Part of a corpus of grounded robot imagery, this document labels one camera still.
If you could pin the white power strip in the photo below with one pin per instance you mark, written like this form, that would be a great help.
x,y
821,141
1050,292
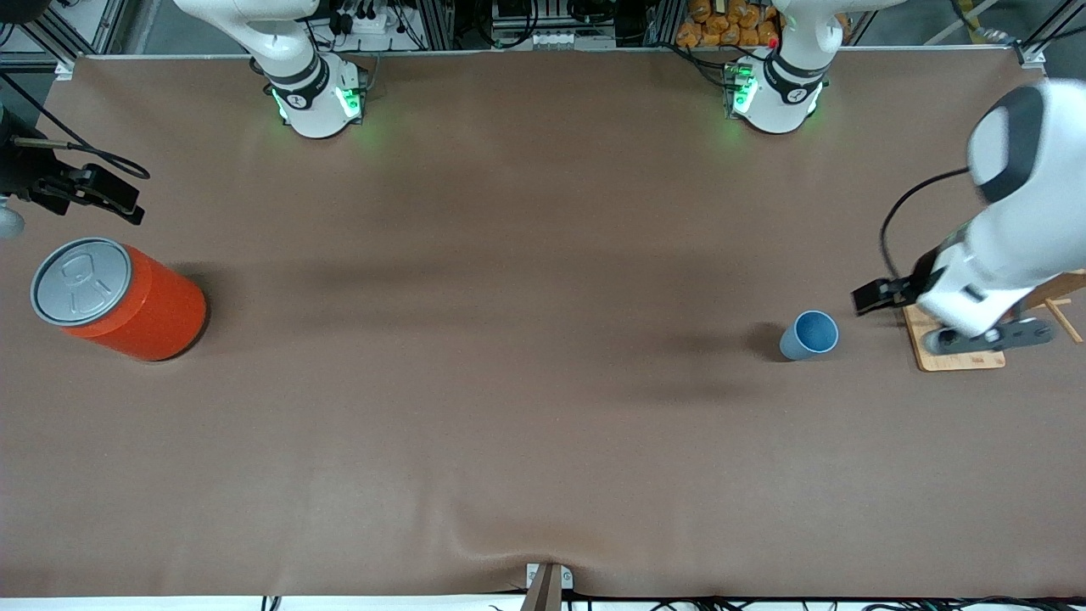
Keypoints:
x,y
560,39

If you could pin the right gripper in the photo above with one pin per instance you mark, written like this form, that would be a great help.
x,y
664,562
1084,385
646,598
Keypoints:
x,y
19,170

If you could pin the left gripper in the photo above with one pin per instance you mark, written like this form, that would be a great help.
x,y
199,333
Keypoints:
x,y
920,277

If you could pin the power strip with black plugs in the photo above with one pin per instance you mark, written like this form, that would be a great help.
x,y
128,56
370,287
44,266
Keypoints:
x,y
366,17

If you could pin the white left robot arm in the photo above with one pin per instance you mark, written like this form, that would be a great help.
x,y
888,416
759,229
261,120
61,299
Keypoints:
x,y
1039,195

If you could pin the light blue plastic cup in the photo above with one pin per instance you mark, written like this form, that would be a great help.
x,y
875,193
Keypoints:
x,y
806,335

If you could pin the metal bracket with brown bar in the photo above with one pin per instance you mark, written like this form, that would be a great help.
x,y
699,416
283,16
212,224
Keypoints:
x,y
545,585

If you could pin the brown table mat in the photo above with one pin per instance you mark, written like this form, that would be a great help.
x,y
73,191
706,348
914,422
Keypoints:
x,y
543,441

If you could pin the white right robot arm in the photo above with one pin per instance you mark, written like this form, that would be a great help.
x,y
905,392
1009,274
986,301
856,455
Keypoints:
x,y
301,76

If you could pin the orange can-shaped container, grey lid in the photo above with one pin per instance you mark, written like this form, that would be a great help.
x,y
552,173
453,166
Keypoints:
x,y
144,310

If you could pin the orange snack packages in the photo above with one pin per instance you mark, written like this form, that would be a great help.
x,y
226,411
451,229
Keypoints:
x,y
730,25

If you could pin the wooden cup rack stand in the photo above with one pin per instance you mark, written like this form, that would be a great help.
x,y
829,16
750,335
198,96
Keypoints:
x,y
954,361

